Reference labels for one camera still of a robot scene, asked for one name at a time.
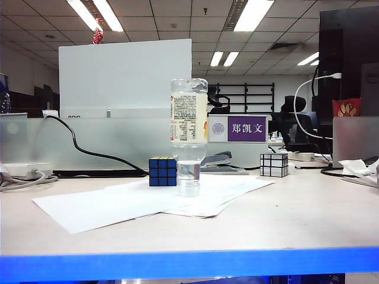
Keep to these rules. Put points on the clear plastic bottle yellow label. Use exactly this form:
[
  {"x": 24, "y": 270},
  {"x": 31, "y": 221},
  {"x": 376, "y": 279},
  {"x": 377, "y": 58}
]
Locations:
[{"x": 185, "y": 118}]

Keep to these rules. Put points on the grey stapler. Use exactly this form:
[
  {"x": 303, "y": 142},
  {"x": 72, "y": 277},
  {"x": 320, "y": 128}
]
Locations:
[{"x": 219, "y": 157}]

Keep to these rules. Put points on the blue Rubik's cube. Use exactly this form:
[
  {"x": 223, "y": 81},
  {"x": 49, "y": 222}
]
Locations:
[{"x": 163, "y": 174}]

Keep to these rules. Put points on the black office chair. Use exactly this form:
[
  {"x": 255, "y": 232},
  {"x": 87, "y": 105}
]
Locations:
[
  {"x": 292, "y": 103},
  {"x": 214, "y": 99}
]

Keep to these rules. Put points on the purple and white nameplate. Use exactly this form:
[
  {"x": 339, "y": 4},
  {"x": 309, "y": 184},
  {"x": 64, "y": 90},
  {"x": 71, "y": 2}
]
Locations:
[{"x": 247, "y": 127}]

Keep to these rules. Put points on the white paper sheet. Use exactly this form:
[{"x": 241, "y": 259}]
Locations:
[
  {"x": 89, "y": 210},
  {"x": 204, "y": 211}
]

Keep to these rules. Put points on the black shelf rack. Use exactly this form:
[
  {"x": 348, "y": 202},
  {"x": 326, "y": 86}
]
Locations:
[{"x": 246, "y": 97}]

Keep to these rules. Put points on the frosted glass partition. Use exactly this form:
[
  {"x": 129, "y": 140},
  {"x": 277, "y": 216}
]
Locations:
[{"x": 103, "y": 139}]

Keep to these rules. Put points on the silver mirror cube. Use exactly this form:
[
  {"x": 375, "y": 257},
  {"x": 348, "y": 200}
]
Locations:
[{"x": 274, "y": 165}]

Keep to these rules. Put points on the ceiling light panel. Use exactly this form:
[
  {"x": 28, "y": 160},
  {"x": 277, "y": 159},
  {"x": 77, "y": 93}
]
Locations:
[
  {"x": 108, "y": 14},
  {"x": 309, "y": 58},
  {"x": 252, "y": 14},
  {"x": 84, "y": 14},
  {"x": 231, "y": 58},
  {"x": 216, "y": 58}
]

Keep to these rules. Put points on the white board panel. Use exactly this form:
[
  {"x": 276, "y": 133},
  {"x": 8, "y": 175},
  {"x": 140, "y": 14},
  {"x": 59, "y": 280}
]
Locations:
[{"x": 118, "y": 77}]

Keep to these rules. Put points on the white power strip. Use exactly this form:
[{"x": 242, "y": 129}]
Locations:
[
  {"x": 302, "y": 156},
  {"x": 23, "y": 168}
]

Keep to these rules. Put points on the blue table edge strip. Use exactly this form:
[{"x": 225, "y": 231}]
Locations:
[{"x": 189, "y": 263}]

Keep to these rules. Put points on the red hanging ornament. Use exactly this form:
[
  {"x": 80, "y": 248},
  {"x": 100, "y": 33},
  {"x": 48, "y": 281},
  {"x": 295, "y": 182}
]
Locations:
[{"x": 98, "y": 37}]

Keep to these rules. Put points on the dark wooden cabinet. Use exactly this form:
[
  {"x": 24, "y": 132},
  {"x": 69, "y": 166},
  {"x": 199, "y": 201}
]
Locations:
[{"x": 35, "y": 100}]

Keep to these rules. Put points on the red snack packet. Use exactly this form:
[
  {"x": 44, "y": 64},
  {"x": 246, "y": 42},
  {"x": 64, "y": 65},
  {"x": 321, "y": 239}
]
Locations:
[{"x": 346, "y": 108}]

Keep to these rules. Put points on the silver laptop panel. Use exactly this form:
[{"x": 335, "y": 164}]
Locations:
[{"x": 356, "y": 139}]

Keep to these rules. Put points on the crumpled white tissue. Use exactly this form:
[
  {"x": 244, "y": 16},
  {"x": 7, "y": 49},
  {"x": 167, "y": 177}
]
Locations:
[{"x": 354, "y": 167}]

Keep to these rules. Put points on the black monitor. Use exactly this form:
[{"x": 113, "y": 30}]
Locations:
[{"x": 350, "y": 44}]

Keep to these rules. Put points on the blue patterned bag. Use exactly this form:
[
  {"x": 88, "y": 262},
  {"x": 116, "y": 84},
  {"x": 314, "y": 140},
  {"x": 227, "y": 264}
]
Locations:
[{"x": 4, "y": 100}]

